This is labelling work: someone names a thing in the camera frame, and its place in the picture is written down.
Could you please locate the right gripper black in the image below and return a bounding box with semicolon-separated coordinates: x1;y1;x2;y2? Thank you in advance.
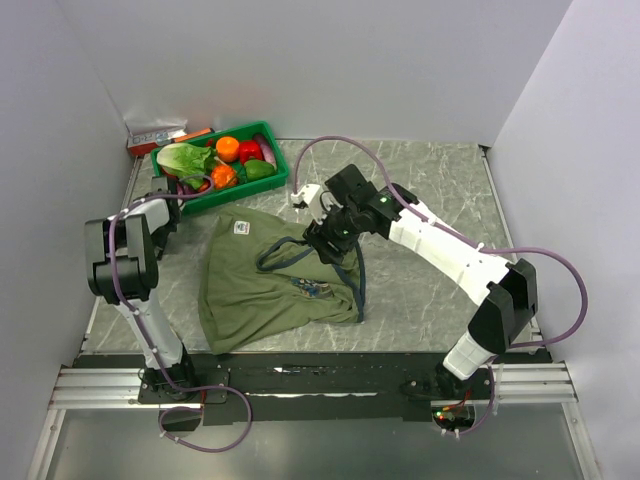
303;198;363;267

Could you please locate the olive green tank top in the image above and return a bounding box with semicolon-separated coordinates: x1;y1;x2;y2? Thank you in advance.
198;206;366;355

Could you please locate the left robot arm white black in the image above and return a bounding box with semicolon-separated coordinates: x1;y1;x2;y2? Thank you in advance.
84;176;198;402

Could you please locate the green toy pepper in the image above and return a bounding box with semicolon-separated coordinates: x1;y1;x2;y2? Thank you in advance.
244;159;277;182

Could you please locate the purple toy eggplant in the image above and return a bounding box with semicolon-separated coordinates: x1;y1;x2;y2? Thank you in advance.
252;133;277;168

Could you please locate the green plastic tray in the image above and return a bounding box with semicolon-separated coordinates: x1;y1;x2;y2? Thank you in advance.
151;121;289;214

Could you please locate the red toy pepper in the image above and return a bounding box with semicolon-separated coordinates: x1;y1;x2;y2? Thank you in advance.
238;140;264;165

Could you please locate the orange toy pumpkin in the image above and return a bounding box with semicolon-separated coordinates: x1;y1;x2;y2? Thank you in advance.
211;164;238;190

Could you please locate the orange toy fruit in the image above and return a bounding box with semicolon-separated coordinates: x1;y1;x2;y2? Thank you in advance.
215;136;240;163

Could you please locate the purple toy onion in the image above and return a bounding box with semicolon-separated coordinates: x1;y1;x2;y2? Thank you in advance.
177;184;197;195

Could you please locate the toy lettuce head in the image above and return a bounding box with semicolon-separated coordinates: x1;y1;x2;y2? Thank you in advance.
156;143;215;178

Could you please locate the red white carton box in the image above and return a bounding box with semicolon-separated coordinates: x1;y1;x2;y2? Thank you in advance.
126;121;187;157

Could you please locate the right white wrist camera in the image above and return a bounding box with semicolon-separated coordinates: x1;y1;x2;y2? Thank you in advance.
290;184;336;225

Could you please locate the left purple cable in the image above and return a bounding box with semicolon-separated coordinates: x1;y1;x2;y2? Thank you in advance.
108;174;254;454

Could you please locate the purple cable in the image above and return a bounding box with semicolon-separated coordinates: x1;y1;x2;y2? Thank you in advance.
292;135;589;440
108;174;254;454

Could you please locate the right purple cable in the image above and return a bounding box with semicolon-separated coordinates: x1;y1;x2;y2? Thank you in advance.
292;135;589;440

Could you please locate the aluminium rail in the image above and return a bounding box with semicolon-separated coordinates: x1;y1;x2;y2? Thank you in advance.
48;364;577;410

